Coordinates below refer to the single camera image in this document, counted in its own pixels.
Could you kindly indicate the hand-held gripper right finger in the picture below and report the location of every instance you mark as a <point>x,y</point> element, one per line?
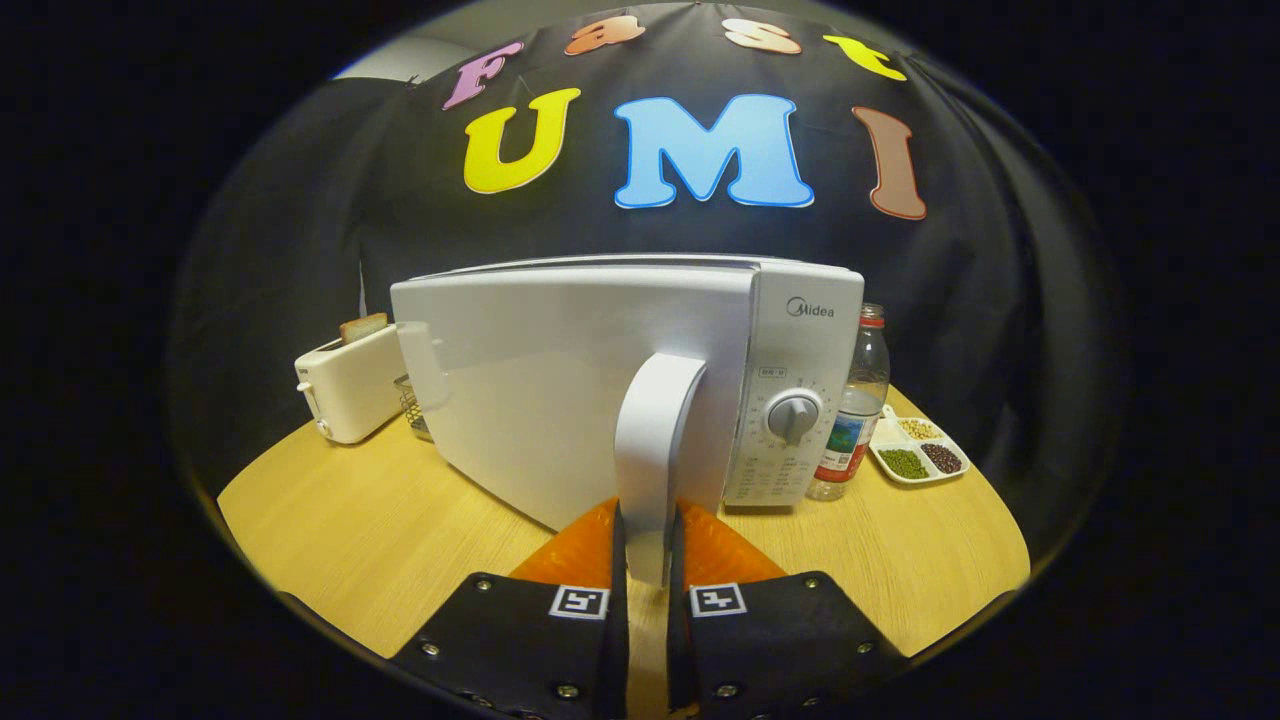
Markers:
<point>680,620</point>

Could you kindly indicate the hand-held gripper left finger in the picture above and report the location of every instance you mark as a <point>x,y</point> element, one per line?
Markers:
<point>615,620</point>

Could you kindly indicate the white microwave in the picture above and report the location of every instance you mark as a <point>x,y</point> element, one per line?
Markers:
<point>540,400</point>

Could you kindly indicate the clear plastic water bottle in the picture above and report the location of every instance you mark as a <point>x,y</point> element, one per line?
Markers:
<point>855,420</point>

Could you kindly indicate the white divided bean dish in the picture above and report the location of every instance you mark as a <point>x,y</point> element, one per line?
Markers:
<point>915,460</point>

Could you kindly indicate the cream toaster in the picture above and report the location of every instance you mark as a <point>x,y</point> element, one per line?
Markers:
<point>350,390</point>

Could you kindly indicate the toast slice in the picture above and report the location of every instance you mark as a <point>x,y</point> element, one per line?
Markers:
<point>362,328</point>

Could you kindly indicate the black backdrop cloth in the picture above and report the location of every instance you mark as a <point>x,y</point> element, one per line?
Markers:
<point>300,250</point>

